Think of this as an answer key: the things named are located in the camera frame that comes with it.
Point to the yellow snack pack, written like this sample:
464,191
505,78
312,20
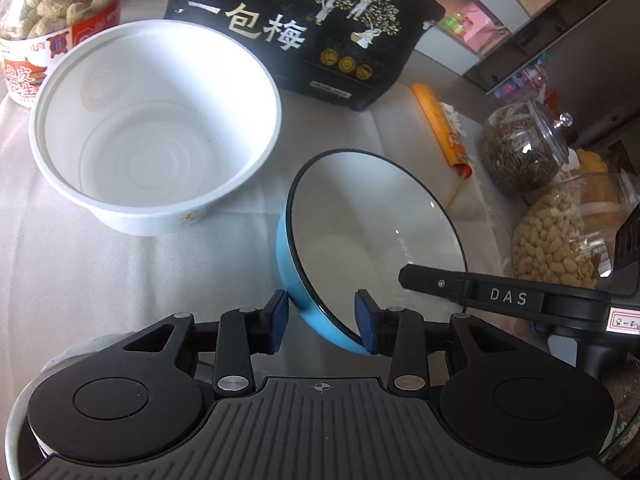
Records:
592,162

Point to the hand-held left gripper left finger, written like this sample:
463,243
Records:
278,322

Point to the blue bowl with black rim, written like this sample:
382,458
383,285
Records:
375,220

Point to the long orange packet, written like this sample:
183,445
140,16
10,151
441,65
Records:
440,120

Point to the white tablecloth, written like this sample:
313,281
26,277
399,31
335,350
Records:
125,270

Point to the black snack bag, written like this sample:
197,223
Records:
300,10

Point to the white plastic bowl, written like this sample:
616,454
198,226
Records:
150,135

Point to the glass jar of pale peanuts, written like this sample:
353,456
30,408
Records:
550,240

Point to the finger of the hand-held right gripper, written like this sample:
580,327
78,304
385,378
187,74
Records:
450,284
629,250

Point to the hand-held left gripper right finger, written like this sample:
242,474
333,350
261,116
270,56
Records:
364,322

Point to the colourful small toys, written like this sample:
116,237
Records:
525,82

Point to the white and wood tv cabinet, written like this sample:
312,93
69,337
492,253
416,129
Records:
505,5

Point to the small green toy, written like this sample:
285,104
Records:
454,22

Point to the pink box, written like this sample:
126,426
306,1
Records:
482,27

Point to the glass jar of dark seeds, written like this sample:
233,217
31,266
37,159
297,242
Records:
515,155

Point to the thin wooden stick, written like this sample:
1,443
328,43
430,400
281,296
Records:
456,191

